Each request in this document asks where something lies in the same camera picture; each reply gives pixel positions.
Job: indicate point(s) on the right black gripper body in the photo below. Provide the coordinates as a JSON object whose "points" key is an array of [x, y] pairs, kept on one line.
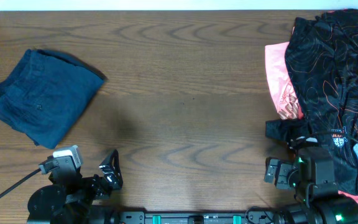
{"points": [[288, 177]]}

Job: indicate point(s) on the coral red garment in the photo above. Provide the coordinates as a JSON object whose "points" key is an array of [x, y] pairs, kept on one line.
{"points": [[281, 89]]}

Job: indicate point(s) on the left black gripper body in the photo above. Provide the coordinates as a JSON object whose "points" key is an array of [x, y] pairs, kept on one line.
{"points": [[78, 195]]}

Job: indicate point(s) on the black patterned orange-line garment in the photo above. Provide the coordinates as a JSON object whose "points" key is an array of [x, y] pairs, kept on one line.
{"points": [[322, 63]]}

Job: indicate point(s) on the dark blue denim shorts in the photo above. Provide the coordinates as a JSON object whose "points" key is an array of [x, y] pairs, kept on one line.
{"points": [[45, 94]]}

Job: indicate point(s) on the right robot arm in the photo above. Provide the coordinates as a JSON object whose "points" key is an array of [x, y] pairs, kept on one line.
{"points": [[311, 175]]}

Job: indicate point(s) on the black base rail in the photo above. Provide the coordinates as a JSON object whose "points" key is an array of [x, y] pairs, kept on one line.
{"points": [[194, 217]]}

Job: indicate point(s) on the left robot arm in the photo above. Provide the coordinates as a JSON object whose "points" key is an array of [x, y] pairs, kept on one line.
{"points": [[48, 205]]}

